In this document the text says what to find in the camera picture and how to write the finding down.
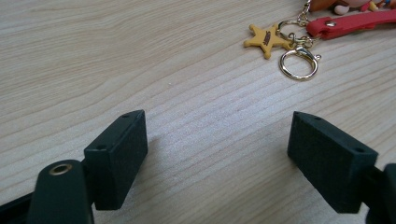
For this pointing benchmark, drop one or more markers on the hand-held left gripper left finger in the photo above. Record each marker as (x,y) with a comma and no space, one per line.
(118,161)

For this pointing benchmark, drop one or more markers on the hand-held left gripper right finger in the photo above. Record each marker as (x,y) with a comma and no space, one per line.
(327,161)

